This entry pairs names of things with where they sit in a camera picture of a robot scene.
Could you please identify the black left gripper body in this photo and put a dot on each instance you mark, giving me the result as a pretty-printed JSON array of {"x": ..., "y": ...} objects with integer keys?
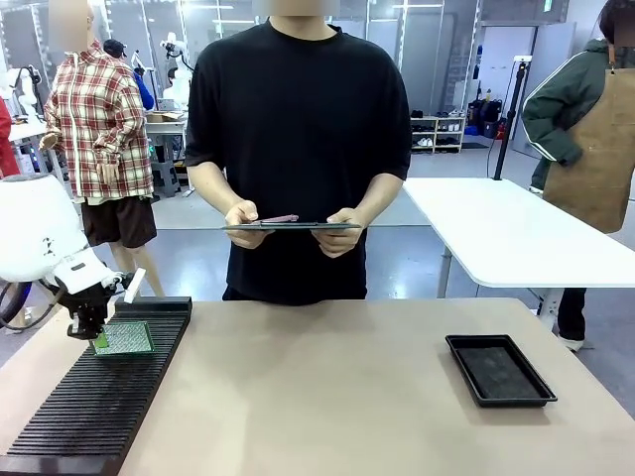
[{"x": 91, "y": 300}]

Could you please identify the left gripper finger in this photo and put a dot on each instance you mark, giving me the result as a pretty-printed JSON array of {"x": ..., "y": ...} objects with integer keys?
[
  {"x": 99, "y": 339},
  {"x": 76, "y": 329}
]

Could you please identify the green PCB board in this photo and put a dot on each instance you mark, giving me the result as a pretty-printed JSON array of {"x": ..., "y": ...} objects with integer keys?
[{"x": 130, "y": 337}]

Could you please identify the dark red pen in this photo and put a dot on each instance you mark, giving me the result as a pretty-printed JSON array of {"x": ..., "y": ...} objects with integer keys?
[{"x": 280, "y": 218}]

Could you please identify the dark clipboard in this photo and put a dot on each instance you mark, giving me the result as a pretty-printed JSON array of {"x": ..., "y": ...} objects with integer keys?
[{"x": 292, "y": 227}]

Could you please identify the person's right forearm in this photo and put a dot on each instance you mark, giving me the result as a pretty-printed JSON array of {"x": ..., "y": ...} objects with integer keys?
[{"x": 211, "y": 186}]

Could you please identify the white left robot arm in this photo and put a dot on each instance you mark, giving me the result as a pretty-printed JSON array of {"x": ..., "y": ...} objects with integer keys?
[{"x": 30, "y": 223}]

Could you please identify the person's left forearm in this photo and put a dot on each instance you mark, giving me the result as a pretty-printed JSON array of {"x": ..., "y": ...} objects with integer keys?
[{"x": 379, "y": 196}]

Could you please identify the black slotted PCB rack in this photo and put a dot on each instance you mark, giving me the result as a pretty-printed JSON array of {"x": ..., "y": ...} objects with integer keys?
[{"x": 99, "y": 396}]

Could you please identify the person's right hand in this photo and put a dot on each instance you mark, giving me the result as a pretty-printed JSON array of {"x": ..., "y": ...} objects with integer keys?
[{"x": 243, "y": 223}]

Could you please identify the person's left hand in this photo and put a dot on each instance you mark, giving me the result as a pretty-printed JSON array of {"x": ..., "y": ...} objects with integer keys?
[{"x": 342, "y": 238}]

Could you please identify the grey step stool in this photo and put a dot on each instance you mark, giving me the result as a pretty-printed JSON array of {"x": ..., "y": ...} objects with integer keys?
[{"x": 166, "y": 173}]

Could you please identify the mannequin in plaid shirt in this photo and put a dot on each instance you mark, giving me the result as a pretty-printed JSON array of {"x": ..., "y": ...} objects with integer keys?
[{"x": 99, "y": 124}]

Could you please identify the mannequin in red and orange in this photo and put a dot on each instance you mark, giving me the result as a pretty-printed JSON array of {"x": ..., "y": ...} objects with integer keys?
[{"x": 4, "y": 144}]

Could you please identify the flat cardboard box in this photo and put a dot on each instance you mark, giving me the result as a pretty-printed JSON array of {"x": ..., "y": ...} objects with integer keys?
[{"x": 164, "y": 117}]

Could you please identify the white background robot with headset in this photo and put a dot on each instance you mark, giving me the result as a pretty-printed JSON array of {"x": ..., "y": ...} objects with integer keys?
[{"x": 22, "y": 91}]

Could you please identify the person in blue with cap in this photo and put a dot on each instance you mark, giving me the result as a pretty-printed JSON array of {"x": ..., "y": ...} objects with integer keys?
[{"x": 141, "y": 84}]

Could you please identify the person in black T-shirt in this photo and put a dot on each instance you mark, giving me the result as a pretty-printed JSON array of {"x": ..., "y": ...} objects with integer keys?
[{"x": 297, "y": 124}]

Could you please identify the white shoe shelf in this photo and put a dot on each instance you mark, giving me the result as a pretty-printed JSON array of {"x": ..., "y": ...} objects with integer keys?
[{"x": 439, "y": 134}]

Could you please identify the black plastic tray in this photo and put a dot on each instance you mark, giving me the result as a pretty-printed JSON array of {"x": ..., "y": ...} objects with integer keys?
[{"x": 501, "y": 373}]

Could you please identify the white table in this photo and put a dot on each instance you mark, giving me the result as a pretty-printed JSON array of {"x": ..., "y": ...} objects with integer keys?
[{"x": 511, "y": 233}]

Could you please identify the black pole stand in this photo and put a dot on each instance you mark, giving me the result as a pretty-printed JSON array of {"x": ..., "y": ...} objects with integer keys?
[{"x": 511, "y": 114}]

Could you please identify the person in brown apron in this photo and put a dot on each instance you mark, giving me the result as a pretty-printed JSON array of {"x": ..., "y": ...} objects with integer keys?
[{"x": 590, "y": 139}]

